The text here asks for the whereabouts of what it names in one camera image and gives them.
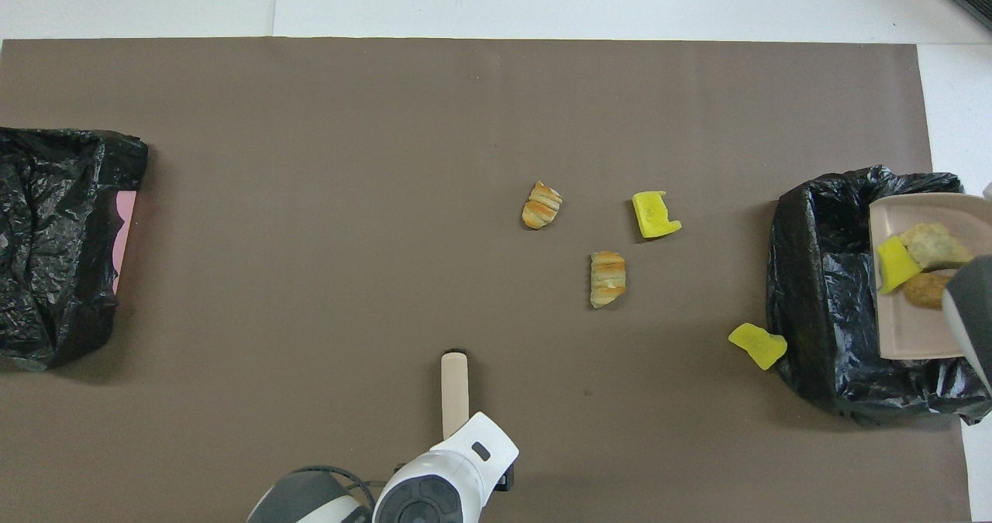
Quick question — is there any brown table mat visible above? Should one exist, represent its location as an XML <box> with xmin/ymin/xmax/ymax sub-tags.
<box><xmin>0</xmin><ymin>37</ymin><xmax>973</xmax><ymax>523</ymax></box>

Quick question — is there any yellow stepped sponge piece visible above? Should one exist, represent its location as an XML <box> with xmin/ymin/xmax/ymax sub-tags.
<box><xmin>728</xmin><ymin>322</ymin><xmax>788</xmax><ymax>371</ymax></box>

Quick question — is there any beige brush with black bristles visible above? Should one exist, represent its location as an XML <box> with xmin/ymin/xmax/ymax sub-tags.
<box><xmin>440</xmin><ymin>348</ymin><xmax>471</xmax><ymax>441</ymax></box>

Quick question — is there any left black-lined bin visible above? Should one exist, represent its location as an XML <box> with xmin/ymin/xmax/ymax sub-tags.
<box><xmin>0</xmin><ymin>128</ymin><xmax>148</xmax><ymax>371</ymax></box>

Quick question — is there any black-lined bin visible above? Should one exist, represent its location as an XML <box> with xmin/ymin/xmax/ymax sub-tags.
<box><xmin>766</xmin><ymin>165</ymin><xmax>992</xmax><ymax>427</ymax></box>
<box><xmin>0</xmin><ymin>128</ymin><xmax>148</xmax><ymax>371</ymax></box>

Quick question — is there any yellow notched sponge block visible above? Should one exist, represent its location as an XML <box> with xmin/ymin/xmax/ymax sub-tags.
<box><xmin>632</xmin><ymin>191</ymin><xmax>683</xmax><ymax>239</ymax></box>

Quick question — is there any pink bin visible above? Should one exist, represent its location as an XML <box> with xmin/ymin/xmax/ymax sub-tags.
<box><xmin>112</xmin><ymin>190</ymin><xmax>139</xmax><ymax>295</ymax></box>

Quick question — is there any yellow sponge wedge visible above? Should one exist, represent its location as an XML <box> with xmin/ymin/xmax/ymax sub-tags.
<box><xmin>877</xmin><ymin>235</ymin><xmax>923</xmax><ymax>295</ymax></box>

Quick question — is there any striped croissant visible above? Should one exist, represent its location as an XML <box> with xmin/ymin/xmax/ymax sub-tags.
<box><xmin>590</xmin><ymin>251</ymin><xmax>627</xmax><ymax>309</ymax></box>
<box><xmin>522</xmin><ymin>181</ymin><xmax>563</xmax><ymax>230</ymax></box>

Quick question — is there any right black-lined bin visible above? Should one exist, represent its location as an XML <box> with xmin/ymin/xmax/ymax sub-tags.
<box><xmin>766</xmin><ymin>165</ymin><xmax>992</xmax><ymax>427</ymax></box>

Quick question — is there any pale bread piece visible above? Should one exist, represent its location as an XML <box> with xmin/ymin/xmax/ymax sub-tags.
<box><xmin>901</xmin><ymin>222</ymin><xmax>973</xmax><ymax>270</ymax></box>

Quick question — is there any brown oval cookie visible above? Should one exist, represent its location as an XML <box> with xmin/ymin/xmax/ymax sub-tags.
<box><xmin>903</xmin><ymin>271</ymin><xmax>956</xmax><ymax>311</ymax></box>

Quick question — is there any beige plastic dustpan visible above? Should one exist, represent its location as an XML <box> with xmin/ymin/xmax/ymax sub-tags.
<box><xmin>868</xmin><ymin>192</ymin><xmax>992</xmax><ymax>361</ymax></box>

